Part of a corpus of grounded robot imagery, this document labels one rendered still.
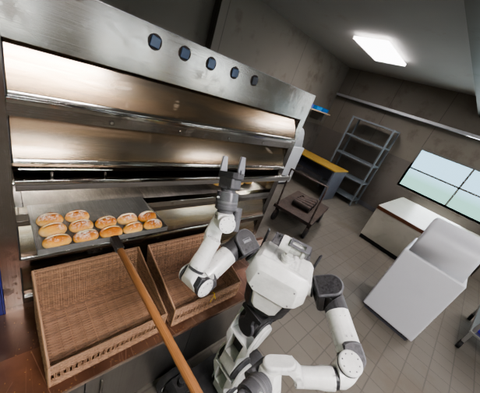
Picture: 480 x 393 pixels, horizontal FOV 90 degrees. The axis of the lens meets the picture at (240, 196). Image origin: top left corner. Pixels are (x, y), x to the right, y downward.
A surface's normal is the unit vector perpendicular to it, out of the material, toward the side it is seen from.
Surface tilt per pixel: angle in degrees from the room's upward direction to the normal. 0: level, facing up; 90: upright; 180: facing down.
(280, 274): 45
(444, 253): 80
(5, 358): 0
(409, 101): 90
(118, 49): 90
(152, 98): 70
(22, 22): 90
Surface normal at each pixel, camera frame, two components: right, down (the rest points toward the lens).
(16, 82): 0.69, 0.19
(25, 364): 0.32, -0.85
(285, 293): -0.37, 0.29
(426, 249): -0.65, -0.08
